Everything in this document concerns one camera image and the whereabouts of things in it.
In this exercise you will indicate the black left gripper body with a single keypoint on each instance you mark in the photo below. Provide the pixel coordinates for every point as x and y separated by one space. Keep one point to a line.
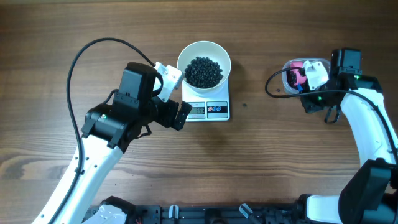
173 115

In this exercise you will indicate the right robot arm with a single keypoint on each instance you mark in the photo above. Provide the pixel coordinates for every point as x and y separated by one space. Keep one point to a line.
364 199

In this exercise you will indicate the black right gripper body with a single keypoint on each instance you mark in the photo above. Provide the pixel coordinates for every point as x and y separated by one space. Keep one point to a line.
310 104

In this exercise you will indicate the clear container of black beans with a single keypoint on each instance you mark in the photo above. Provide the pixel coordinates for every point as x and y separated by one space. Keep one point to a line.
288 90

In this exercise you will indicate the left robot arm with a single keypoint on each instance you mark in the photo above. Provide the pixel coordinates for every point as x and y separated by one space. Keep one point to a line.
103 140

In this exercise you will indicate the black beans in bowl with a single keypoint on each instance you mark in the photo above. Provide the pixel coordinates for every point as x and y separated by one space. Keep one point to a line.
203 73

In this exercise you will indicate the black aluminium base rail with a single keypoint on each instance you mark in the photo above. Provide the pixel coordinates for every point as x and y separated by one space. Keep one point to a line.
154 214

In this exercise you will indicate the pink scoop with blue handle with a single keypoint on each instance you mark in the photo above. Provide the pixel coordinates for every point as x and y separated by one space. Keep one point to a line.
295 78

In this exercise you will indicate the white digital kitchen scale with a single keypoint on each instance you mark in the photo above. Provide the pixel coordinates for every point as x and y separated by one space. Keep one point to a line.
207 106

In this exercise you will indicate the white plastic bowl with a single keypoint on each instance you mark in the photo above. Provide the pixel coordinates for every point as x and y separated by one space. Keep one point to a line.
213 51

